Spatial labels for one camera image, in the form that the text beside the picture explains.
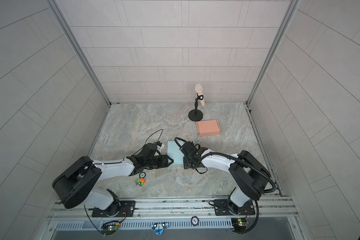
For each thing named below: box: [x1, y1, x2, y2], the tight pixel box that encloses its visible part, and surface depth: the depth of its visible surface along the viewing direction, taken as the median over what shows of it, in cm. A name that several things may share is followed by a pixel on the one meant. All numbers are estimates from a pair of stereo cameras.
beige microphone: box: [195, 83, 205, 107], surface depth 91 cm
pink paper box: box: [196, 119, 221, 137], surface depth 101 cm
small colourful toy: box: [134, 178, 146, 187], surface depth 79 cm
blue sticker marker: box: [151, 222, 169, 236], surface depth 67 cm
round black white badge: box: [191, 215, 200, 227], surface depth 69 cm
